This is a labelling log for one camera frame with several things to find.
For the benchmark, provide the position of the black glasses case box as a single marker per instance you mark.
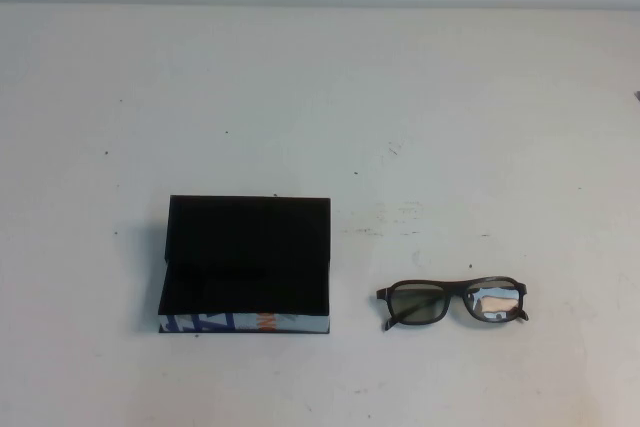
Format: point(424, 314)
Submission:
point(250, 247)

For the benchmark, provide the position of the dark framed glasses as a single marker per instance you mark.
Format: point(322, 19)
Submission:
point(410, 298)

